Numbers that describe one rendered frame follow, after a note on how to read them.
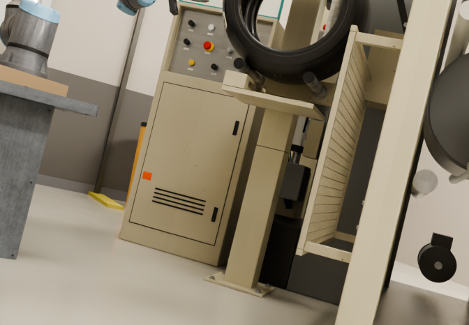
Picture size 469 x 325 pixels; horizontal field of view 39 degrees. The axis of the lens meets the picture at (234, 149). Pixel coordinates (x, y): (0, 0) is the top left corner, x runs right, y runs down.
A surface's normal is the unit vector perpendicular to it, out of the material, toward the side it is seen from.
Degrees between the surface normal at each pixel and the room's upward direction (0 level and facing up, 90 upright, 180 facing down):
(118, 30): 90
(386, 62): 90
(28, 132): 90
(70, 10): 90
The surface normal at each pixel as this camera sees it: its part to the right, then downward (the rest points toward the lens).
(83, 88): 0.42, 0.08
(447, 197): -0.88, -0.22
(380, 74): -0.26, -0.08
